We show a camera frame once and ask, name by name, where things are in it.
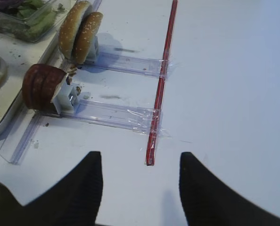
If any sesame bun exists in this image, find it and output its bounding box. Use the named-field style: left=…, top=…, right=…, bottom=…
left=72, top=12, right=103, bottom=65
left=58, top=0, right=92, bottom=59

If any clear plastic container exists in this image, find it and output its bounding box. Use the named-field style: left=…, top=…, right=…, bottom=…
left=0, top=0, right=67, bottom=43

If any white pusher block behind buns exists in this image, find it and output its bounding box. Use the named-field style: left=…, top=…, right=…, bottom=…
left=86, top=36, right=99, bottom=62

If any red salami slices stack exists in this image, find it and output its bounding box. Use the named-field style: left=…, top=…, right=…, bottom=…
left=22, top=64, right=66, bottom=113

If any clear track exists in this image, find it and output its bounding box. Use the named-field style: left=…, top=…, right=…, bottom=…
left=84, top=52, right=169, bottom=78
left=60, top=99, right=170, bottom=137

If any green lettuce in container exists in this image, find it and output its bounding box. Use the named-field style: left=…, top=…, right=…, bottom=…
left=0, top=0, right=58, bottom=40

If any white pusher block right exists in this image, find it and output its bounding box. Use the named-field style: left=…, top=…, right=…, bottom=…
left=50, top=73, right=79, bottom=114

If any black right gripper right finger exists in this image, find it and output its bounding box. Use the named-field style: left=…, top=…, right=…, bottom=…
left=179, top=152, right=280, bottom=226

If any clear track upper right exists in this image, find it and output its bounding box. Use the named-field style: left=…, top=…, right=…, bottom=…
left=84, top=52, right=169, bottom=78

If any rear sesame bun top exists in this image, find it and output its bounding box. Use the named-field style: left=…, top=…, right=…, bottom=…
left=72, top=12, right=103, bottom=65

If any clear rail right of tray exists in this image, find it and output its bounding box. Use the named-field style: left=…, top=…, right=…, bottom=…
left=0, top=0, right=103, bottom=165

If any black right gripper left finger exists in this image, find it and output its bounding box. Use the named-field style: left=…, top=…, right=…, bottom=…
left=0, top=151, right=103, bottom=226

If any front sesame bun top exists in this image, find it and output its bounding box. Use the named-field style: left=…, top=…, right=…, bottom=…
left=58, top=0, right=92, bottom=59

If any clear track lower right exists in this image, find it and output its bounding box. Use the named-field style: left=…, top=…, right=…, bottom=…
left=60, top=99, right=170, bottom=137

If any red plastic rail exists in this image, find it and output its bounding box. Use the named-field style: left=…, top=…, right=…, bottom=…
left=145, top=0, right=178, bottom=166

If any silver metal tray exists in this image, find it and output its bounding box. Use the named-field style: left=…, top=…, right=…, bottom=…
left=0, top=23, right=61, bottom=134

